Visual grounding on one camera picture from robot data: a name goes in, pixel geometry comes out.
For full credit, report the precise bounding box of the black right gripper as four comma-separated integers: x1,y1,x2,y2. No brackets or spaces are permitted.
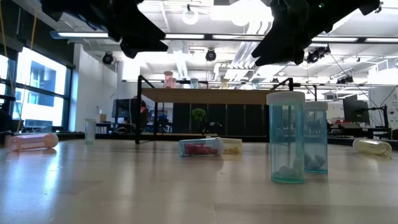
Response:
251,0,330,67

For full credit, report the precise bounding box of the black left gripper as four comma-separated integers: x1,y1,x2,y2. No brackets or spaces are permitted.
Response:
77,0,169,52

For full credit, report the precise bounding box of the short pink medicine bottle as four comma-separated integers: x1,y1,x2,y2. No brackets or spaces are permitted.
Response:
164,70,174,89

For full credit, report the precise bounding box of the green bottle with white pills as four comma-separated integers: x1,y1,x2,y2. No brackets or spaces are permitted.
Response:
266,91,306,185

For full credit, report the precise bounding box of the blue bottle with red pills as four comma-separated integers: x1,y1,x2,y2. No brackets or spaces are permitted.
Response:
178,137,224,158

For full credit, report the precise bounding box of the long ceiling light bar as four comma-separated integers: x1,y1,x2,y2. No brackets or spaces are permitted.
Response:
51,30,398,44

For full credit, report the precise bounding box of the black computer monitor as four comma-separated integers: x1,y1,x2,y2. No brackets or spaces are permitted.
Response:
111,98,139,119
343,94,370,124

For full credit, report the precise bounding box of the person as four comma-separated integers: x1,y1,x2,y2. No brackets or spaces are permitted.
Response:
132,96,150,131

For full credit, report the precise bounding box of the black cabinet row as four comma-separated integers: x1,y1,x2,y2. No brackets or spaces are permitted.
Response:
172,103,271,137

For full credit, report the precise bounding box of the small green tree plant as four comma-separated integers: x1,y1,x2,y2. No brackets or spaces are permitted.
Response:
191,108,207,134

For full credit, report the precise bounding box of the blue bottle with white pills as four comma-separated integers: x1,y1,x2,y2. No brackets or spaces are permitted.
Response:
303,101,329,174

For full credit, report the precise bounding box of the small clear vial left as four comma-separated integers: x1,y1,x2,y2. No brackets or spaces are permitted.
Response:
84,118,97,144

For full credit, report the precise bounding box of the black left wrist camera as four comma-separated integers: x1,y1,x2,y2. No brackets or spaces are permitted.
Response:
119,45,139,60

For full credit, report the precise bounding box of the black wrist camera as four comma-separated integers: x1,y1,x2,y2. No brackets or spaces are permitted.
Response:
294,46,306,66
119,45,139,60

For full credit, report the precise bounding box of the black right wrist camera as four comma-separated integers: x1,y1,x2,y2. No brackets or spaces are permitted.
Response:
294,46,306,66

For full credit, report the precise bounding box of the white ring lamp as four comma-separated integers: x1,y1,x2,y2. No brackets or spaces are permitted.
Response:
182,3,200,26

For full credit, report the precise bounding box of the wooden shelf black frame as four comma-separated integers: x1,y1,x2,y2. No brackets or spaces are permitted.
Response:
135,75,318,145

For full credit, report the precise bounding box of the yellow cable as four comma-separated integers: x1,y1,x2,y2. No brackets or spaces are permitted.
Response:
0,0,16,103
17,0,40,133

